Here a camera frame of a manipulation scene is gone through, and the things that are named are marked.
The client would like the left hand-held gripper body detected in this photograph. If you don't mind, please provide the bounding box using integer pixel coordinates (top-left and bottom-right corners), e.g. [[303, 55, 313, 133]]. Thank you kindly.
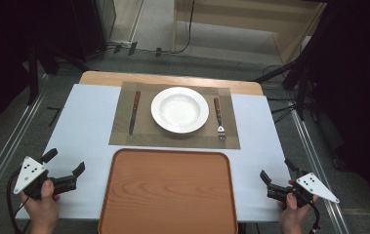
[[13, 156, 57, 201]]

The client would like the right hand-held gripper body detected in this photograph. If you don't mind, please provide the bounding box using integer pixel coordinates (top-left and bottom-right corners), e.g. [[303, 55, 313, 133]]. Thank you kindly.
[[288, 169, 341, 208]]

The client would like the wooden-handled fork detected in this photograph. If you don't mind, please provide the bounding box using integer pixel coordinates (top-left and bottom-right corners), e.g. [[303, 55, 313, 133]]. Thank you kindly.
[[213, 97, 227, 141]]

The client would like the wooden-handled table knife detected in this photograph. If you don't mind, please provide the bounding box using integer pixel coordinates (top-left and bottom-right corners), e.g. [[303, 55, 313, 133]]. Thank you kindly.
[[128, 91, 142, 137]]

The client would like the brown wooden tray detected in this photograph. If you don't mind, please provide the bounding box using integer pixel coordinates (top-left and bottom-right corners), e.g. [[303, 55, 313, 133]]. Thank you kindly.
[[97, 147, 239, 234]]

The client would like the person's right hand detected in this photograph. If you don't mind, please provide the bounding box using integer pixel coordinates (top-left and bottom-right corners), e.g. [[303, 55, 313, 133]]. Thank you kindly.
[[276, 179, 319, 234]]

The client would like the person's left hand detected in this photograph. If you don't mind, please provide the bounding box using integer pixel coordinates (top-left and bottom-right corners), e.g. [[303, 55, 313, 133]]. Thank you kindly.
[[20, 179, 62, 234]]

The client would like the white table cover board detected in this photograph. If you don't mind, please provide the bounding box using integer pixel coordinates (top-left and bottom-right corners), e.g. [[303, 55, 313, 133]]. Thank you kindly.
[[16, 83, 304, 224]]

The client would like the black tripod stand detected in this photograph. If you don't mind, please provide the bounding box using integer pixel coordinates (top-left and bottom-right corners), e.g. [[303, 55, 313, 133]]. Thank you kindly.
[[252, 48, 323, 122]]

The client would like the black metal stand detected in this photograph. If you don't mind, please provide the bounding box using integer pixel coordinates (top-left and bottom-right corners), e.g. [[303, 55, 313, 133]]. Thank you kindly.
[[22, 40, 91, 106]]

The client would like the brown woven placemat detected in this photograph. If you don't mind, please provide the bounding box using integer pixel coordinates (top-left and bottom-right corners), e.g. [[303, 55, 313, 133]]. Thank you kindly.
[[108, 81, 241, 150]]

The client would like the light wooden table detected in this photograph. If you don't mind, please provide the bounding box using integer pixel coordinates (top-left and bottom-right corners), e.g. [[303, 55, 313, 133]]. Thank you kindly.
[[78, 70, 265, 97]]

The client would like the white round plate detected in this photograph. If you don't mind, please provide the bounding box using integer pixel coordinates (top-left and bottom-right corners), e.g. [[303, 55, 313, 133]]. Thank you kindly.
[[150, 86, 211, 135]]

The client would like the black cabinet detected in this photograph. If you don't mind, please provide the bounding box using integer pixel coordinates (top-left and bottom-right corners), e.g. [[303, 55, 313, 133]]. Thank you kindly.
[[70, 0, 117, 62]]

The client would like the light wooden shelf unit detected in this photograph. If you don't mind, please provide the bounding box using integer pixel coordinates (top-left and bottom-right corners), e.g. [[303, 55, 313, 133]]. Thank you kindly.
[[171, 0, 327, 65]]

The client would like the metal floor rail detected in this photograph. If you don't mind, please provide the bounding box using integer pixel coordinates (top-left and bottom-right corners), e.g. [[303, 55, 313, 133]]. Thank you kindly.
[[288, 99, 351, 234], [0, 92, 48, 217]]

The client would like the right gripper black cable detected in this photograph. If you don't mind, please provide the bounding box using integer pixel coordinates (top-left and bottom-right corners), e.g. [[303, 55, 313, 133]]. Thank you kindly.
[[308, 199, 322, 234]]

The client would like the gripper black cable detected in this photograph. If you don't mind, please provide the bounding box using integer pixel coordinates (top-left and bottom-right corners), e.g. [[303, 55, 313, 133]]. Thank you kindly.
[[308, 199, 322, 234], [6, 170, 31, 234]]

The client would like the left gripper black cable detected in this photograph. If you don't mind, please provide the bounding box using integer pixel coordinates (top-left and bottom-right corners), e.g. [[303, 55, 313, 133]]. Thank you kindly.
[[6, 170, 31, 234]]

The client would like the black hanging cable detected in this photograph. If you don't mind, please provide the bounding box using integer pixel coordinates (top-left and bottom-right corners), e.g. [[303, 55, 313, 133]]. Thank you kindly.
[[174, 0, 196, 55]]

